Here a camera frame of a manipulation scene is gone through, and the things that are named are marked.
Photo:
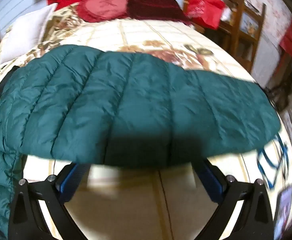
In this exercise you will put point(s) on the floral checked bed sheet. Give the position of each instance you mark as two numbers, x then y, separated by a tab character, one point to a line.
161	37

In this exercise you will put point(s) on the red embroidered cushion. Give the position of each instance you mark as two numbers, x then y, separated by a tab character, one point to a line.
103	5

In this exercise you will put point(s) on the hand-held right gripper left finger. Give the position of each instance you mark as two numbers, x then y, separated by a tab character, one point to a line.
68	182

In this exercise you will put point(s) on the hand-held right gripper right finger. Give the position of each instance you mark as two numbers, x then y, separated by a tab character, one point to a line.
213	182

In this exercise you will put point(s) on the pink floral mattress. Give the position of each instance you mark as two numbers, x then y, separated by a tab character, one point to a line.
273	12

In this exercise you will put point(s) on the red bag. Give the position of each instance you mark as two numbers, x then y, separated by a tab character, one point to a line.
206	10

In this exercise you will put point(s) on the green quilted down jacket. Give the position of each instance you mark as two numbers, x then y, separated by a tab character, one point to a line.
136	105

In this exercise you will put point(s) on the white pillow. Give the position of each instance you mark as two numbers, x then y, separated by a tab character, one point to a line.
26	32

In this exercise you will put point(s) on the wooden shelf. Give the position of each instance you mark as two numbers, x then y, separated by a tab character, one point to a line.
235	32

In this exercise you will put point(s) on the dark red blanket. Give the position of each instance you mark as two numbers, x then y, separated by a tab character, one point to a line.
153	5

